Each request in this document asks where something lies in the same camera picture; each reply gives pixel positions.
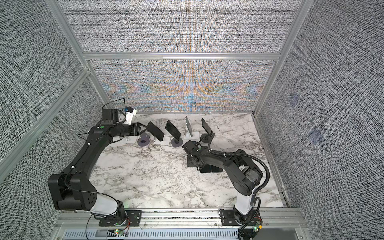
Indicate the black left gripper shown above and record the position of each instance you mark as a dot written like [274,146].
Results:
[137,131]

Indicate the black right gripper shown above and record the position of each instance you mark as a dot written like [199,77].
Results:
[188,162]

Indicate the large black phone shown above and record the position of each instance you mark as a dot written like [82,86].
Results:
[215,169]

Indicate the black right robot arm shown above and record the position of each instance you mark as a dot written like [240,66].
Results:
[247,174]

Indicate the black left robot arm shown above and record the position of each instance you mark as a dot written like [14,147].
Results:
[71,189]

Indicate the white leftmost phone stand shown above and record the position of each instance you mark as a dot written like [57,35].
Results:
[131,139]

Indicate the round grey stand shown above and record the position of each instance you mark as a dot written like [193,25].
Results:
[176,142]
[143,141]

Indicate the black fabric phone stand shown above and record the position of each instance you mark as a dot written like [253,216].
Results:
[207,137]

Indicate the silver metal phone stand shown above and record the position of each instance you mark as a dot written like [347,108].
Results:
[190,134]

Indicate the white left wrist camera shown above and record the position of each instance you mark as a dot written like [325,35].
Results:
[129,114]

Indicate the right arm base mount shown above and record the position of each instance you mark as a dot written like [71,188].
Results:
[233,218]

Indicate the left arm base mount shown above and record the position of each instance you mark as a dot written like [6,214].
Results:
[130,217]

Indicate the aluminium front rail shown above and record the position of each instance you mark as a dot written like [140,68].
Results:
[183,224]

